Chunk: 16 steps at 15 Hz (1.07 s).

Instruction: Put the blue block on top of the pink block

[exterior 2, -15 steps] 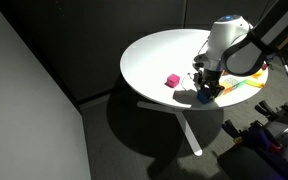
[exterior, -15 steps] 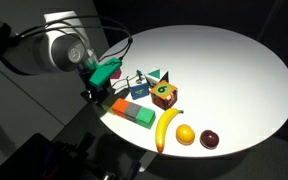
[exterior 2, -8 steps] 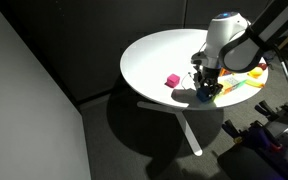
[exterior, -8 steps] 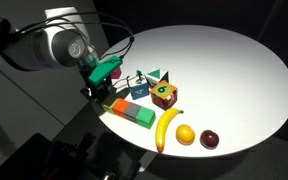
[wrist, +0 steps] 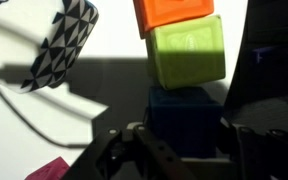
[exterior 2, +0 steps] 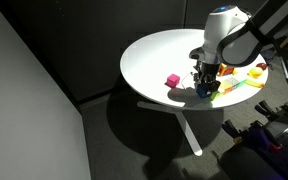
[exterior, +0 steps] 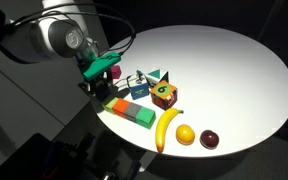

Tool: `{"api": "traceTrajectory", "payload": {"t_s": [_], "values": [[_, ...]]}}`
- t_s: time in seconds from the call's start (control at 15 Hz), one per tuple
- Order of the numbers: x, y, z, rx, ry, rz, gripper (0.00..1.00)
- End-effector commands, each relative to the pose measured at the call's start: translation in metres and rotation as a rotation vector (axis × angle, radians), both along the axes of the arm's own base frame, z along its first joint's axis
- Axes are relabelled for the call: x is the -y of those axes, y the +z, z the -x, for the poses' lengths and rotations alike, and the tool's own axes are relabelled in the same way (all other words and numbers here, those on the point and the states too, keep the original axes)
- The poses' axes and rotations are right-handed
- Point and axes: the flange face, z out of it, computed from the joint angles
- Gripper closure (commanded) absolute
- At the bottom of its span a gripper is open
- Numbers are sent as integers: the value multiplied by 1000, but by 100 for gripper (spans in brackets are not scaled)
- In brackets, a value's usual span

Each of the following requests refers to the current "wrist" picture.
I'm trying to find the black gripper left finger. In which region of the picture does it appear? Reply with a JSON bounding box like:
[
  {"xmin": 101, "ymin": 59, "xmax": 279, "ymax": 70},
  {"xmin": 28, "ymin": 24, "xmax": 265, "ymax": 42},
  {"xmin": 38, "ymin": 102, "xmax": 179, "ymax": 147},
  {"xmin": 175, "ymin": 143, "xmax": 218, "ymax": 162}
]
[{"xmin": 61, "ymin": 121, "xmax": 199, "ymax": 180}]

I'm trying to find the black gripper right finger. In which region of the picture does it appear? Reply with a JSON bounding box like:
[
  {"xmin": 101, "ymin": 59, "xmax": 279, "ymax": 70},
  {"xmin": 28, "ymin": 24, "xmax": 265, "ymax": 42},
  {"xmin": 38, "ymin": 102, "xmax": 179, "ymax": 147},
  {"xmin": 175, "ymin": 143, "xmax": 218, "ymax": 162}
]
[{"xmin": 216, "ymin": 116, "xmax": 288, "ymax": 180}]

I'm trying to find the blue block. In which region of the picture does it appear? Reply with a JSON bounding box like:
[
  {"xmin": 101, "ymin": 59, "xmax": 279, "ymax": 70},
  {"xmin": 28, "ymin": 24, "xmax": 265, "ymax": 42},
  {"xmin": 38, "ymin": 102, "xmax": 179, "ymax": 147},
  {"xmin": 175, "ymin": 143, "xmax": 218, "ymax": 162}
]
[{"xmin": 146, "ymin": 85, "xmax": 224, "ymax": 160}]

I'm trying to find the pink block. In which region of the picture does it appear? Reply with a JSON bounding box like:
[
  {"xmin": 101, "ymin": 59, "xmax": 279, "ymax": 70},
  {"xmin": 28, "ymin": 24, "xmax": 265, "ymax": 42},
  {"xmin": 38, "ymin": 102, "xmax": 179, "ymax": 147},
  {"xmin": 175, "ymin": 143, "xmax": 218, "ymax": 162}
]
[{"xmin": 24, "ymin": 155, "xmax": 71, "ymax": 180}]

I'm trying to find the yellow-green block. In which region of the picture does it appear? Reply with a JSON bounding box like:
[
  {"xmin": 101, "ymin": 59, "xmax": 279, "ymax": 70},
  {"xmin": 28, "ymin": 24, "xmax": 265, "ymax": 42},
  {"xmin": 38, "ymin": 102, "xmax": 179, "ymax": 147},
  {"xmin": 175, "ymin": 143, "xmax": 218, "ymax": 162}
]
[{"xmin": 145, "ymin": 14, "xmax": 227, "ymax": 91}]

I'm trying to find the orange block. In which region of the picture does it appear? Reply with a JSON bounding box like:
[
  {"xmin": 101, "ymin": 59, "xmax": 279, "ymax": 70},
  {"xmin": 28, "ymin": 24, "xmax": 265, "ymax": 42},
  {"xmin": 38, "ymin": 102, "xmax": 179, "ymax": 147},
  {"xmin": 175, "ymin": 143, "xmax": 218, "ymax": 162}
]
[{"xmin": 132, "ymin": 0, "xmax": 215, "ymax": 40}]

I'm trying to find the triangle patterned soft cube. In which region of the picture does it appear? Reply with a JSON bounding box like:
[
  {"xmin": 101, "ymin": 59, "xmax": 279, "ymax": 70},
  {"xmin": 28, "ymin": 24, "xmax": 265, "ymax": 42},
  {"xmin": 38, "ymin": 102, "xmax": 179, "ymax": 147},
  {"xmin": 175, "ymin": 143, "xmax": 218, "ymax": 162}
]
[{"xmin": 19, "ymin": 0, "xmax": 100, "ymax": 94}]

